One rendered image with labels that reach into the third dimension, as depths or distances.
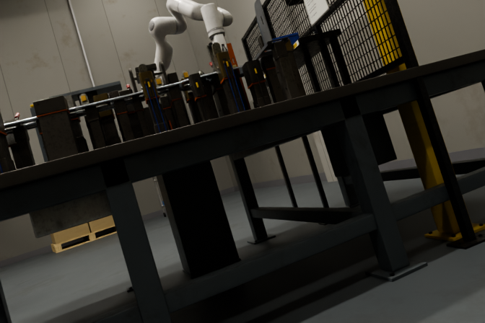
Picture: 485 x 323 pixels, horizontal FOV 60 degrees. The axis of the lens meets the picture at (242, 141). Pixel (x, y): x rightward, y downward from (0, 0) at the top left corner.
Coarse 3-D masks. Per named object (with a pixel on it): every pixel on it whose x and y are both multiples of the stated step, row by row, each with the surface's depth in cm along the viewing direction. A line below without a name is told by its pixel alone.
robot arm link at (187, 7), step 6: (180, 0) 222; (186, 0) 220; (180, 6) 221; (186, 6) 217; (192, 6) 215; (198, 6) 216; (180, 12) 224; (186, 12) 218; (192, 12) 215; (198, 12) 216; (222, 12) 209; (228, 12) 212; (192, 18) 218; (198, 18) 218; (228, 18) 210; (228, 24) 212
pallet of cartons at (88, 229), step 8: (112, 216) 808; (88, 224) 798; (96, 224) 792; (104, 224) 799; (112, 224) 805; (56, 232) 757; (64, 232) 764; (72, 232) 770; (80, 232) 777; (88, 232) 784; (112, 232) 836; (56, 240) 754; (64, 240) 761; (88, 240) 813; (56, 248) 752; (64, 248) 791
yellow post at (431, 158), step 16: (368, 16) 184; (384, 16) 175; (384, 32) 177; (384, 64) 182; (400, 112) 181; (416, 112) 173; (416, 128) 174; (416, 144) 176; (416, 160) 179; (432, 160) 172; (432, 176) 172; (432, 208) 178; (448, 208) 171; (448, 224) 171; (480, 224) 170; (448, 240) 168
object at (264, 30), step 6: (258, 0) 215; (258, 6) 218; (258, 12) 220; (258, 18) 222; (264, 18) 215; (258, 24) 224; (264, 24) 217; (264, 30) 219; (264, 36) 221; (270, 36) 213; (264, 42) 224
